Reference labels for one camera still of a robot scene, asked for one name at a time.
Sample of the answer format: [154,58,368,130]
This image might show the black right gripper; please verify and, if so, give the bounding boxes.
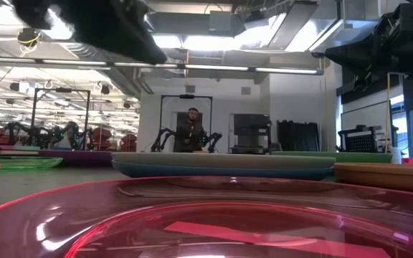
[323,2,413,87]

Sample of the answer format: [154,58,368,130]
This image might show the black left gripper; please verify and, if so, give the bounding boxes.
[11,0,168,66]

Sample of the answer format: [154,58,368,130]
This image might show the purple plastic plate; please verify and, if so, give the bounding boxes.
[37,149,114,168]

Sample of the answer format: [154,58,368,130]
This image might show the orange plastic plate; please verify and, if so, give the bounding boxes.
[333,162,413,196]

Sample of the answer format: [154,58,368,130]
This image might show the green transparent plastic plate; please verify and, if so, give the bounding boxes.
[0,155,65,172]

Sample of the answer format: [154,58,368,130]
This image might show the long metal ceiling pipe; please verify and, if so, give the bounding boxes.
[0,56,325,77]

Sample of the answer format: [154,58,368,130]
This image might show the person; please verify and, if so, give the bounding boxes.
[173,107,208,153]

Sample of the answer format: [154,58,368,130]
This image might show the black mesh cart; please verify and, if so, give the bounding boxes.
[337,124,385,153]

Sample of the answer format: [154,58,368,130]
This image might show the white cup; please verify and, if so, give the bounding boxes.
[390,145,403,165]

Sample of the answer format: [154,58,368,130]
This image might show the light green plastic plate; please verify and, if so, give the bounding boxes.
[270,150,394,164]

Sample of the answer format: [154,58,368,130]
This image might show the black monitor on stand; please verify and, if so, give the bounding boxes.
[230,113,273,156]

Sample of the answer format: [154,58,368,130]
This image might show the black folded panels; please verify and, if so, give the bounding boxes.
[276,120,321,153]

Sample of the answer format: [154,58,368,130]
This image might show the sage grey plastic plate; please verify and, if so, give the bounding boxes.
[110,151,337,171]

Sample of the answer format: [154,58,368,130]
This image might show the black robot arms with lights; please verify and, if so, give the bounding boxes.
[5,120,87,151]

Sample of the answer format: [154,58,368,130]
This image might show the blue plastic plate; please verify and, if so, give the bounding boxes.
[111,160,335,181]

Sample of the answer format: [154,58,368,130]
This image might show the black background station frame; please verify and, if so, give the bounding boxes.
[159,93,214,153]

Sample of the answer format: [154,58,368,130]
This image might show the black tall station frame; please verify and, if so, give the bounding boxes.
[30,87,92,151]

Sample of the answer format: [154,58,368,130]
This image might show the overhead camera with yellow cable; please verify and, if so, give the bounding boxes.
[16,27,42,58]

